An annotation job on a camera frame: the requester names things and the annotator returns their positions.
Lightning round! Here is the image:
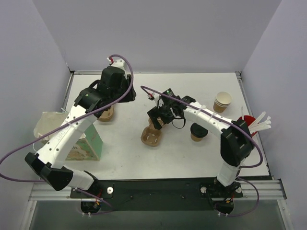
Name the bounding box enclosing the single brown pulp cup carrier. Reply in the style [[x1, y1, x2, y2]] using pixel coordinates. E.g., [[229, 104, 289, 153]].
[[141, 119, 163, 147]]

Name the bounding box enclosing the black plastic cup lid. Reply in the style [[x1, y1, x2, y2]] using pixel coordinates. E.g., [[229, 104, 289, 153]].
[[190, 123, 209, 137]]

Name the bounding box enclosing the brown paper coffee cup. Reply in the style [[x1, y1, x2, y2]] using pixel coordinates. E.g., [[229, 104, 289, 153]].
[[190, 133, 205, 142]]

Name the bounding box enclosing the green paper takeout bag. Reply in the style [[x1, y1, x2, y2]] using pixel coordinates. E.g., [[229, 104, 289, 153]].
[[34, 112, 103, 161]]

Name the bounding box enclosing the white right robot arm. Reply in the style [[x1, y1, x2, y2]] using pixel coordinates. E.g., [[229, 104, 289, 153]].
[[147, 89, 255, 187]]

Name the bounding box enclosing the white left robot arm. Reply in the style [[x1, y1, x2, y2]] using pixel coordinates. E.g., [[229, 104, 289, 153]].
[[25, 55, 136, 197]]

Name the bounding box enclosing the stack of brown paper cups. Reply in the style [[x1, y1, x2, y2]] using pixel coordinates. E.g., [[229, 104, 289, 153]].
[[213, 92, 232, 113]]

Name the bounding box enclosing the red cylindrical straw holder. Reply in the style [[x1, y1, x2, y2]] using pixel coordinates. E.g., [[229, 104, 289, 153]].
[[244, 115, 256, 126]]

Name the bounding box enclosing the white wrapped straws bundle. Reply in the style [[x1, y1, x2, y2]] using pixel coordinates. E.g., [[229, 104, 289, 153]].
[[248, 112, 272, 134]]

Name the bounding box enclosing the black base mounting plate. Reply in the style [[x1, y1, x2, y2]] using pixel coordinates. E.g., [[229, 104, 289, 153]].
[[70, 177, 243, 211]]

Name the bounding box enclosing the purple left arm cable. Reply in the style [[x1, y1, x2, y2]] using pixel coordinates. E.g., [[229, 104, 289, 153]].
[[0, 54, 134, 183]]

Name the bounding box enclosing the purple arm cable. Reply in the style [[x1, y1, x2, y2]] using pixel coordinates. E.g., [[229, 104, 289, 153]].
[[140, 85, 263, 218], [0, 54, 134, 183]]

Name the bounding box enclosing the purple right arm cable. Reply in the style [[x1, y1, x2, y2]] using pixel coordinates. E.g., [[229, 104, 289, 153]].
[[140, 85, 263, 218]]

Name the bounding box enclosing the aluminium front rail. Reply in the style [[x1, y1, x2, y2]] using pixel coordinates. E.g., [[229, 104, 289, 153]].
[[28, 180, 287, 201]]

